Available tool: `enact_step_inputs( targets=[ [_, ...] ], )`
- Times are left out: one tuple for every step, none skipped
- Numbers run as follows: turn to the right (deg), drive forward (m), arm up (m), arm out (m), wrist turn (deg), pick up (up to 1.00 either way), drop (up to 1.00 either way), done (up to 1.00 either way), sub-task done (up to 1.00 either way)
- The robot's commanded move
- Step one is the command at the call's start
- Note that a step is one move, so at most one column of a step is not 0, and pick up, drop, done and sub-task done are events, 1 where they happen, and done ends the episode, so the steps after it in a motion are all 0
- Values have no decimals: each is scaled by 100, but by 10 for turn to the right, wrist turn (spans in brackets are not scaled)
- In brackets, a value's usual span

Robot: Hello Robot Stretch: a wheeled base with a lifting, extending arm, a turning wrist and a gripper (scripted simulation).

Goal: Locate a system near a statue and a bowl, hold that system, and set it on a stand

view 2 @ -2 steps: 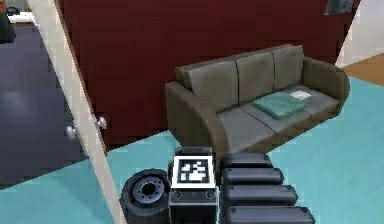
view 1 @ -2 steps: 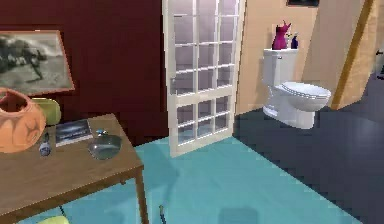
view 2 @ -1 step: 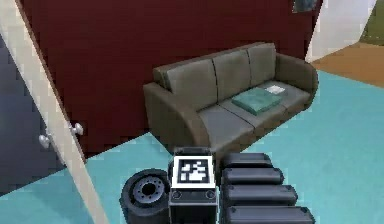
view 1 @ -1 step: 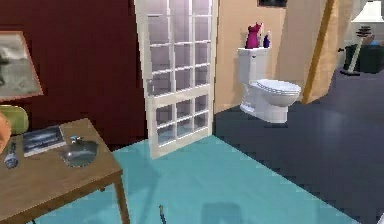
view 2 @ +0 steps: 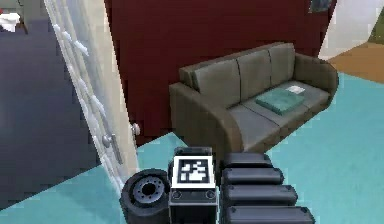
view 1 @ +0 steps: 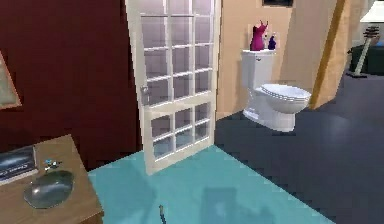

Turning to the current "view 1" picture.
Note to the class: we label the dark book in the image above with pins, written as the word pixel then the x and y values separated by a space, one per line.
pixel 16 164

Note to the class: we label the purple bottle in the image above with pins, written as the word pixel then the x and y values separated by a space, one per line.
pixel 272 43

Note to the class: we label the small blue keys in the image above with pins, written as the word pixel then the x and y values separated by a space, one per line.
pixel 51 163

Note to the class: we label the dark green sofa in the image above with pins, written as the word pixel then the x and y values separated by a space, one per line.
pixel 372 60

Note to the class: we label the dark framed wall picture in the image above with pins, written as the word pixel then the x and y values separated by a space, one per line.
pixel 277 2

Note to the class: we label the magenta statue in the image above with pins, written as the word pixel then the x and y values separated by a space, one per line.
pixel 258 38

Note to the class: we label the wooden table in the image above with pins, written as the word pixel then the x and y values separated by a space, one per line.
pixel 70 186

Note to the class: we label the grey glass bowl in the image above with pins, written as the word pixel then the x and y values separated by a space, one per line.
pixel 49 189

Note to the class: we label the white floor lamp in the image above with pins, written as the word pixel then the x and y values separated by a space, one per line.
pixel 366 40

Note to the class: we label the white glass-paned room door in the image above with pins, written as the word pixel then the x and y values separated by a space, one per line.
pixel 180 83

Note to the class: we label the small dark pen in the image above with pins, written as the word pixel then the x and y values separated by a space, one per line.
pixel 162 213

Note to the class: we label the white toilet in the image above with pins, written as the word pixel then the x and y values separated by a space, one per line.
pixel 270 90

